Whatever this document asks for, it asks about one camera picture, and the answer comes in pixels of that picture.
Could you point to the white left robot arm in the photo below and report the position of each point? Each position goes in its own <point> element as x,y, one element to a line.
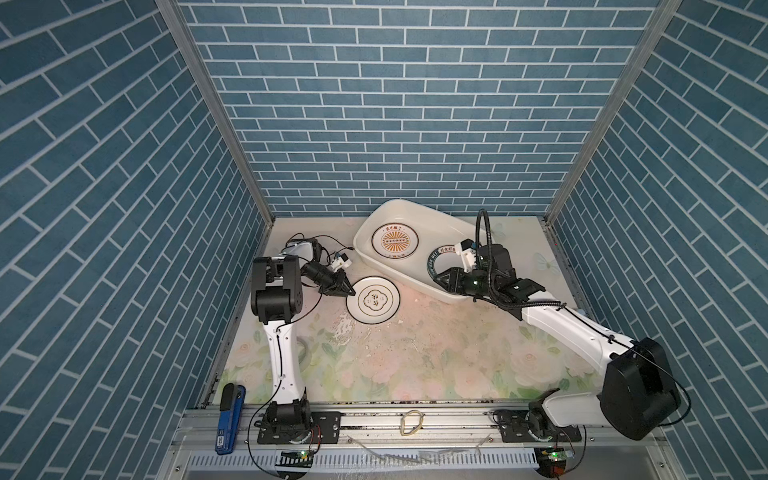
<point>276,298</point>

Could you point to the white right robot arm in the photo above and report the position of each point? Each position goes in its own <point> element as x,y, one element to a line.
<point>637,391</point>

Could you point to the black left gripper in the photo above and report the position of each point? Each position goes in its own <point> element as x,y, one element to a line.
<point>334,288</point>

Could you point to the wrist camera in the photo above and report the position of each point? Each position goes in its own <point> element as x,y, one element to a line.
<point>467,252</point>
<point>339,261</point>

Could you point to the white clover plate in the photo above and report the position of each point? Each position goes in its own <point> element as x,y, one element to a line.
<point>375,300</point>

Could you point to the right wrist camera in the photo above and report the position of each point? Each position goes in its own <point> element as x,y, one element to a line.
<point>467,252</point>

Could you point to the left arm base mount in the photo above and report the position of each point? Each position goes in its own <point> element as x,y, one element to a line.
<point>283,429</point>

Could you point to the green rim plate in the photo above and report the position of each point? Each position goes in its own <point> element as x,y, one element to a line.
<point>441,259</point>

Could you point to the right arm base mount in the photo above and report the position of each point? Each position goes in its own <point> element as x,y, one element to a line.
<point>518,426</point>

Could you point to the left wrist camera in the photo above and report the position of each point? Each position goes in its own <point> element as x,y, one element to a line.
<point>339,261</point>

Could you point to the white plastic bin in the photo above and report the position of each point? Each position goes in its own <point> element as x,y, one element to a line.
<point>434,229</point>

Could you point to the beige rubber band loop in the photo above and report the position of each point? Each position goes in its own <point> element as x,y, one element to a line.
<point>411,422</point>

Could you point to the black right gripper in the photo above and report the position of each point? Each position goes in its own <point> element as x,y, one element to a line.
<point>454,280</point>

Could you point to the orange sunburst plate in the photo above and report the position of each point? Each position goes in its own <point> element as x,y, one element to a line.
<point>395,241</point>

